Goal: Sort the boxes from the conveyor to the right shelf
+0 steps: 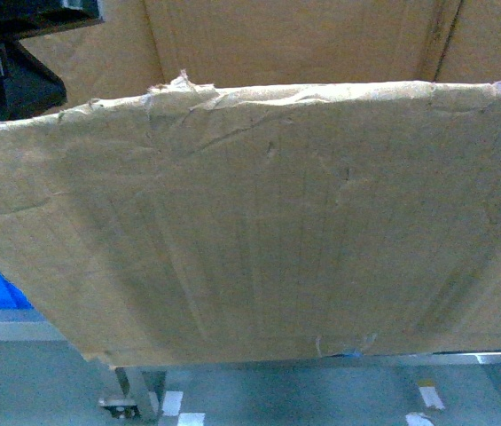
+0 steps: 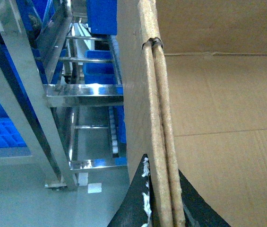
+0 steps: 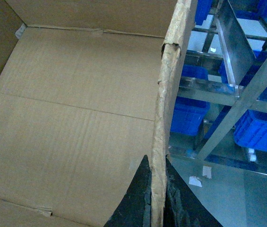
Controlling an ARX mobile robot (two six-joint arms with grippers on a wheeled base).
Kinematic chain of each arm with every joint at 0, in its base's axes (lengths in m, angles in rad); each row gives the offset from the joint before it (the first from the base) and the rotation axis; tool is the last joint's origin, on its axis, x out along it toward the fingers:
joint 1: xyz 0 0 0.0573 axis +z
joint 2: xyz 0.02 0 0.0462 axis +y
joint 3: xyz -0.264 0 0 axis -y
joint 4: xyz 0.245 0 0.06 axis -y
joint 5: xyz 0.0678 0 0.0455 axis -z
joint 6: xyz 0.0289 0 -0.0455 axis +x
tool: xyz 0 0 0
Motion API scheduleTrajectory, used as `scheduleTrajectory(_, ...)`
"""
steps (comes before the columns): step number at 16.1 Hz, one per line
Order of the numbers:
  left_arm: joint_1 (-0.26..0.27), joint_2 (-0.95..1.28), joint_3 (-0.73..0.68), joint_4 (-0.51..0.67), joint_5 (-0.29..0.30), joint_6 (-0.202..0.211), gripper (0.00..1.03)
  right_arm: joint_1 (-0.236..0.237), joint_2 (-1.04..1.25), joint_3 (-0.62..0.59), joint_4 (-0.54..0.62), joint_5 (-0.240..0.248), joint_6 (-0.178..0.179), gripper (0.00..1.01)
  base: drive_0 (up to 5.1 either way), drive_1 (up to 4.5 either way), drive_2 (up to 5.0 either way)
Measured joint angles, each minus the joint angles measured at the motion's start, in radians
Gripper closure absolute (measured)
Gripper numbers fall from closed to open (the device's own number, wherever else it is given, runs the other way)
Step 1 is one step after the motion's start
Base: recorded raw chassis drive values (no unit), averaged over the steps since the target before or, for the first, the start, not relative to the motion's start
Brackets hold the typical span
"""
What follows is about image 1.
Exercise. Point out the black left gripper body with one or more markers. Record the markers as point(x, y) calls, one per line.
point(27, 87)

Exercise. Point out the large cardboard box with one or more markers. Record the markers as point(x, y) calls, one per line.
point(254, 180)

